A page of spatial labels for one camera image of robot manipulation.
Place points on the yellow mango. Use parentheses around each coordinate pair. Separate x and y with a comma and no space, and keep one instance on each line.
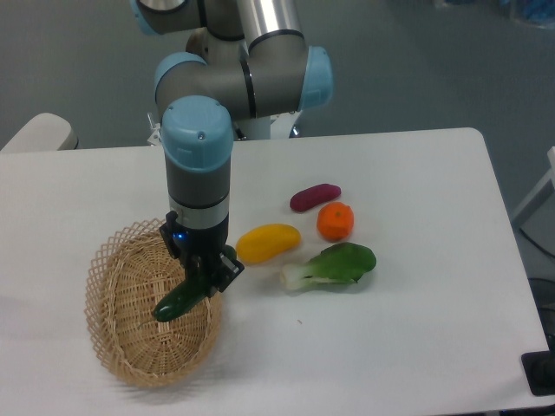
(267,241)

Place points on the white chair back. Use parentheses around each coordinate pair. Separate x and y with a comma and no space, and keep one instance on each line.
(43,133)

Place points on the woven wicker basket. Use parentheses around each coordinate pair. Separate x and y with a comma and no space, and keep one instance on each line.
(128,276)

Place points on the white furniture at right edge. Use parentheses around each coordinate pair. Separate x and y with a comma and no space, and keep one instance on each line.
(536,197)

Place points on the purple sweet potato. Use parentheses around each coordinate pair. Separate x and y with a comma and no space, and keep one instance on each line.
(313,196)

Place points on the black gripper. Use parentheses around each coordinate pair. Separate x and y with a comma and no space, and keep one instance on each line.
(195,247)

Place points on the orange tangerine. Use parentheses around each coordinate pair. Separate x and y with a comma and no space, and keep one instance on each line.
(335,221)

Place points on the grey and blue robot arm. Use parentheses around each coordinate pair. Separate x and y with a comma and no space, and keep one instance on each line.
(257,64)

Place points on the green bok choy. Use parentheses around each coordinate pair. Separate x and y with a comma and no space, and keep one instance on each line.
(343,263)

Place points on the green cucumber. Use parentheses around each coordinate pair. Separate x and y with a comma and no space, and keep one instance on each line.
(185,296)

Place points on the black device at table edge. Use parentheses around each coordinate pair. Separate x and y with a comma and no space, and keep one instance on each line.
(539,370)

